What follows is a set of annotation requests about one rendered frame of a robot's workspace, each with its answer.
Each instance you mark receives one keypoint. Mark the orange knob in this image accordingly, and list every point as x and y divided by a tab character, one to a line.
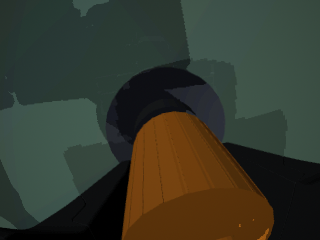
185	185

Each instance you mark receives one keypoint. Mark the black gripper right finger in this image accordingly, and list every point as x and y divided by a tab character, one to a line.
292	188

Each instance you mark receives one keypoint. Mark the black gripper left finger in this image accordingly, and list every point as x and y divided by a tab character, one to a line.
98	214

